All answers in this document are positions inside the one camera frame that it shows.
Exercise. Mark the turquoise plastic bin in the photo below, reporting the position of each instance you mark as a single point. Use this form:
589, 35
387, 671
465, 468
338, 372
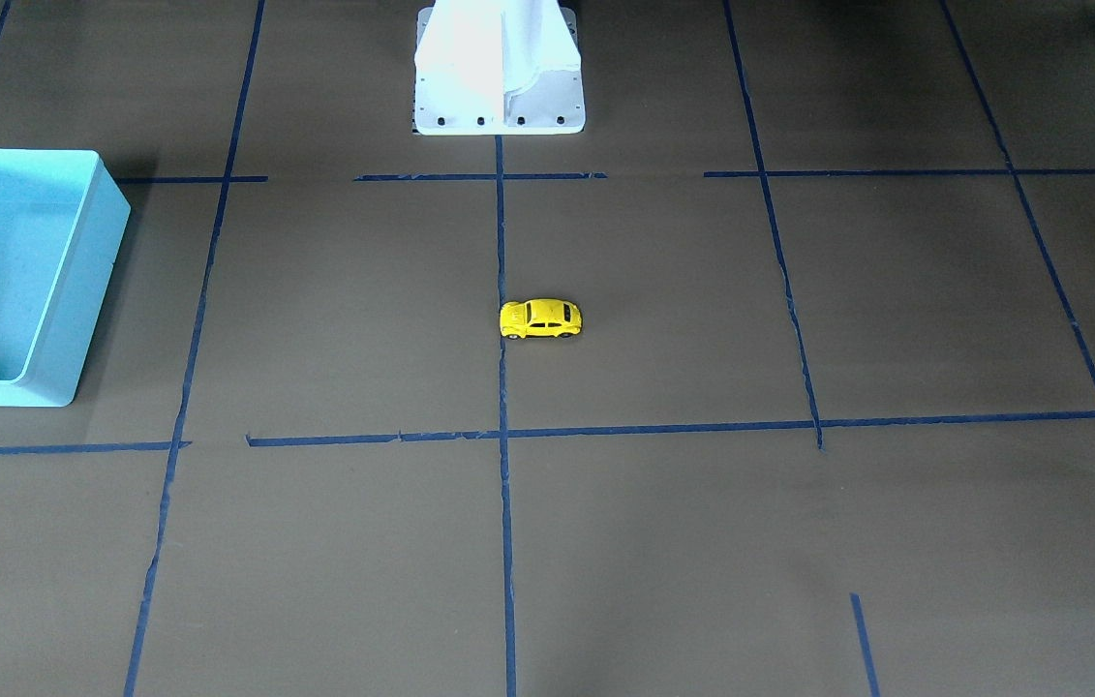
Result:
62, 221

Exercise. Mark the yellow beetle toy car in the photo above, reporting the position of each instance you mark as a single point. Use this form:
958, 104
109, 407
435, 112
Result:
540, 317

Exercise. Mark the white camera stand post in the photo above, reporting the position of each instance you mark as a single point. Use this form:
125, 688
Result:
498, 68

